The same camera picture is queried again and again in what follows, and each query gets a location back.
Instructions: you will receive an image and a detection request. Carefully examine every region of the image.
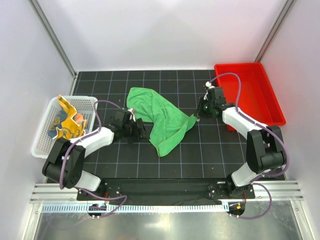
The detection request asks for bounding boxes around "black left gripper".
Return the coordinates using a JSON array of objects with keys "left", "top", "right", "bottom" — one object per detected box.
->
[{"left": 122, "top": 118, "right": 150, "bottom": 144}]

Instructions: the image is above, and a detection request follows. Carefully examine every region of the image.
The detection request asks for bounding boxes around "green microfiber towel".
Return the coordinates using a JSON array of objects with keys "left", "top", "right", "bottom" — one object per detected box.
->
[{"left": 126, "top": 87, "right": 197, "bottom": 158}]

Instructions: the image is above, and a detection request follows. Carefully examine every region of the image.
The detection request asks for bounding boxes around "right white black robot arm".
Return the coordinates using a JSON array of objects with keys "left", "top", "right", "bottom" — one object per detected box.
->
[{"left": 195, "top": 84, "right": 290, "bottom": 198}]

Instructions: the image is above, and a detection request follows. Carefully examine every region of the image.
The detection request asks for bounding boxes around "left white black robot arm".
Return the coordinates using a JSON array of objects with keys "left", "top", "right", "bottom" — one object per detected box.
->
[{"left": 42, "top": 108, "right": 149, "bottom": 200}]

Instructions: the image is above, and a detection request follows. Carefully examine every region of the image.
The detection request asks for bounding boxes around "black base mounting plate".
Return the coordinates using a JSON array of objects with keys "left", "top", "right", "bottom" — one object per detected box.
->
[{"left": 76, "top": 177, "right": 256, "bottom": 206}]

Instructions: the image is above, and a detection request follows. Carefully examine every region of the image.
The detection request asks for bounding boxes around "red plastic bin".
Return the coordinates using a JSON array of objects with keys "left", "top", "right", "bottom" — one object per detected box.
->
[{"left": 214, "top": 62, "right": 286, "bottom": 126}]

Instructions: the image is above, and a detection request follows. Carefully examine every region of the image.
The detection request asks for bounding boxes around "white perforated plastic basket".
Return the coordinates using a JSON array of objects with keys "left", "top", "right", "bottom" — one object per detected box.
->
[{"left": 31, "top": 95, "right": 97, "bottom": 159}]

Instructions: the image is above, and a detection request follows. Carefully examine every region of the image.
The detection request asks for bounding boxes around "orange towel in basket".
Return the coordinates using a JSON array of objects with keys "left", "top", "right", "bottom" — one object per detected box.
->
[{"left": 73, "top": 113, "right": 84, "bottom": 125}]

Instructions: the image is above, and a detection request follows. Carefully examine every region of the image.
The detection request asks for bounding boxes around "yellow patterned towel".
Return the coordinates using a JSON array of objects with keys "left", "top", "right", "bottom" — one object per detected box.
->
[{"left": 47, "top": 95, "right": 87, "bottom": 140}]

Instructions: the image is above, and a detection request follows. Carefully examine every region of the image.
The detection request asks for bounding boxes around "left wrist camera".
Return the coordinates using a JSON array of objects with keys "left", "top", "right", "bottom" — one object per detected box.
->
[{"left": 127, "top": 108, "right": 136, "bottom": 122}]

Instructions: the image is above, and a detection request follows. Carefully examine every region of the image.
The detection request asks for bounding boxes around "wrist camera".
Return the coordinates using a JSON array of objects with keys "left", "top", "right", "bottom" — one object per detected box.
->
[
  {"left": 203, "top": 81, "right": 215, "bottom": 94},
  {"left": 127, "top": 108, "right": 136, "bottom": 122}
]

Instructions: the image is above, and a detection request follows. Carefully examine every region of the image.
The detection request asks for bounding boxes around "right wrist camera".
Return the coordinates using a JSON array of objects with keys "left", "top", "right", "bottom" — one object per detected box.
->
[{"left": 203, "top": 81, "right": 215, "bottom": 94}]

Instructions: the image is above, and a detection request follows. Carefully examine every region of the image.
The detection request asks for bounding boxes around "aluminium frame rail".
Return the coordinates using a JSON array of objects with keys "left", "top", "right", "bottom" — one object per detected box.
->
[{"left": 30, "top": 178, "right": 304, "bottom": 217}]

